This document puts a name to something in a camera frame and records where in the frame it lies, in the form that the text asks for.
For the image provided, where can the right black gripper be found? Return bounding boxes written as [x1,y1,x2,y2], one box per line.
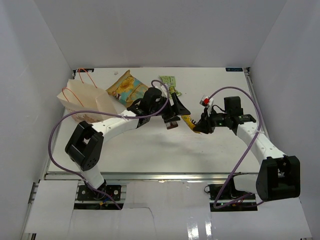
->
[193,107,231,134]

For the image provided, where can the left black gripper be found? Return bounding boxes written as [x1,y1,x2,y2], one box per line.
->
[149,92,190,124]

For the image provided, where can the yellow m&m's packet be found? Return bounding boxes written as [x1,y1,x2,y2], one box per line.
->
[181,115,201,134]

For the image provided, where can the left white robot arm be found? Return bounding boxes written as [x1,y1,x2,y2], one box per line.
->
[65,87,191,200]

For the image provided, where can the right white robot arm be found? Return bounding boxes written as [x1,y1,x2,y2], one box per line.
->
[194,96,301,202]

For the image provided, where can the kettle chips bag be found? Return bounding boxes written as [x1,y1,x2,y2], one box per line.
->
[106,70,149,108]

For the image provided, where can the brown chocolate bar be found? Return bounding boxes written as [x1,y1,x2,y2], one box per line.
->
[164,121,179,130]

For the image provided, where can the green sour candy packet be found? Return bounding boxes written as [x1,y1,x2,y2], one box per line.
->
[168,85,182,99]

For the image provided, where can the light green snack packet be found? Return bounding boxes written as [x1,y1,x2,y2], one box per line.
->
[159,75,176,87]

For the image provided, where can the blue table corner label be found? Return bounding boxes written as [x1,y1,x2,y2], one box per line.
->
[225,67,243,72]

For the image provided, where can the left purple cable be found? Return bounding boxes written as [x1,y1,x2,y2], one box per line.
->
[47,79,173,210]

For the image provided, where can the purple cable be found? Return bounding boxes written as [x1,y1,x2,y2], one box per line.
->
[47,79,173,210]
[208,86,265,210]

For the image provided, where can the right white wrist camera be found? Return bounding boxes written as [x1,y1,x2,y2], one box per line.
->
[199,95,214,116]

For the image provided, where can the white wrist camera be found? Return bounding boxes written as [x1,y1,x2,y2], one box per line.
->
[199,95,214,116]
[154,85,167,96]

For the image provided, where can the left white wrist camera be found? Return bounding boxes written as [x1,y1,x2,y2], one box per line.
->
[154,85,167,96]

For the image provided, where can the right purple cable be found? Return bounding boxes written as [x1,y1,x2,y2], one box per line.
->
[208,86,265,210]

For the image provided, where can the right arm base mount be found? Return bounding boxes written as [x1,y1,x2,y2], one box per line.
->
[203,180,258,213]

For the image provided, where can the beige paper bag orange handles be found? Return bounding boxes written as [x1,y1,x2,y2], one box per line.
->
[57,68,125,114]

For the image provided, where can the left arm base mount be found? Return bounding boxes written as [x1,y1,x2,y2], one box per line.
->
[76,184,122,204]

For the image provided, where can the aluminium table rail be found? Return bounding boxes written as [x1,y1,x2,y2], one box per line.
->
[44,171,263,182]

